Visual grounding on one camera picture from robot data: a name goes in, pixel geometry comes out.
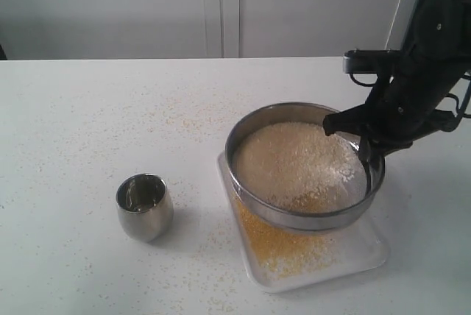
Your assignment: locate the round steel mesh sieve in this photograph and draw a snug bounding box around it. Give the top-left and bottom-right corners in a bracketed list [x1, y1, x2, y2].
[224, 102, 386, 234]

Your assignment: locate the grain mixture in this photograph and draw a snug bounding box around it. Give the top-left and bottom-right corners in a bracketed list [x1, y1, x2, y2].
[233, 122, 361, 213]

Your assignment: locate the stainless steel cup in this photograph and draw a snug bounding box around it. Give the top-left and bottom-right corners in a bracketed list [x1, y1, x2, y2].
[116, 174, 174, 243]

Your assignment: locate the white cabinet behind table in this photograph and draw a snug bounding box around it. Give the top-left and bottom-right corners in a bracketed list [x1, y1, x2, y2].
[1, 0, 416, 60]

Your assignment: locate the yellow millet pile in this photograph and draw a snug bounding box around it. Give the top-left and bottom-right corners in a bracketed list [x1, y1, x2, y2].
[231, 193, 333, 275]

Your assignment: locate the white square plastic tray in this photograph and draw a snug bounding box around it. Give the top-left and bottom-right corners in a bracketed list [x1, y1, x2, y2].
[217, 154, 389, 293]

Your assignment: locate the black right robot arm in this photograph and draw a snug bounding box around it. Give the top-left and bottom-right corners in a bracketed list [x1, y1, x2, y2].
[322, 0, 470, 197]

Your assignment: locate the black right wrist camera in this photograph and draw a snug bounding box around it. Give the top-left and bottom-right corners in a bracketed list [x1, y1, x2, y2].
[343, 49, 401, 74]

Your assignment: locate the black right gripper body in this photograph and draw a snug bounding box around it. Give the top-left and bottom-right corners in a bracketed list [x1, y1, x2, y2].
[358, 75, 458, 155]

